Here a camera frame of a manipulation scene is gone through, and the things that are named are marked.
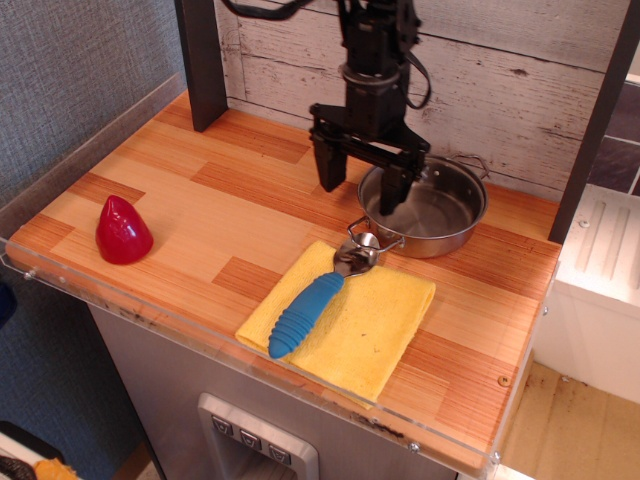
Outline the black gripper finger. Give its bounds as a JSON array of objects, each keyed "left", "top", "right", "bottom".
[
  {"left": 379, "top": 164, "right": 423, "bottom": 216},
  {"left": 312, "top": 137, "right": 347, "bottom": 192}
]

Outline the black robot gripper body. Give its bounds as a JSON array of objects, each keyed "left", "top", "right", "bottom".
[{"left": 310, "top": 74, "right": 430, "bottom": 169}]

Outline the stainless steel pot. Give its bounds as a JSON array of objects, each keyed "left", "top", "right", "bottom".
[{"left": 347, "top": 154, "right": 489, "bottom": 258}]

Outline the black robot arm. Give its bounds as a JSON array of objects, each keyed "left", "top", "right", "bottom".
[{"left": 310, "top": 1, "right": 430, "bottom": 216}]

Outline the yellow folded cloth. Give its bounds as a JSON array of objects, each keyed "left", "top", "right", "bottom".
[{"left": 235, "top": 241, "right": 436, "bottom": 402}]

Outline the red plastic pepper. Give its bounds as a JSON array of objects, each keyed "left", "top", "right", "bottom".
[{"left": 95, "top": 195, "right": 154, "bottom": 265}]

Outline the clear acrylic edge guard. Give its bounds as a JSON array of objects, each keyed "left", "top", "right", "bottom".
[{"left": 6, "top": 226, "right": 560, "bottom": 479}]

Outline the white toy sink unit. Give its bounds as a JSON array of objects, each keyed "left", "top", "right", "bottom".
[{"left": 533, "top": 185, "right": 639, "bottom": 402}]

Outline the grey toy fridge cabinet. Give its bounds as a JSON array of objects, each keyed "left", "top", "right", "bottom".
[{"left": 90, "top": 307, "right": 457, "bottom": 479}]

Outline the orange object bottom left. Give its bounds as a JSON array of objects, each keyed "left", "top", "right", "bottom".
[{"left": 33, "top": 459, "right": 80, "bottom": 480}]

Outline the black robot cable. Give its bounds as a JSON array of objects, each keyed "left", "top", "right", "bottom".
[{"left": 219, "top": 0, "right": 433, "bottom": 112}]

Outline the blue handled metal spoon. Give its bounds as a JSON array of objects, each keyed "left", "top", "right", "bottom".
[{"left": 267, "top": 232, "right": 381, "bottom": 359}]

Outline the dark right frame post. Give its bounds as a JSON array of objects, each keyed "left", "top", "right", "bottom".
[{"left": 548, "top": 0, "right": 639, "bottom": 244}]

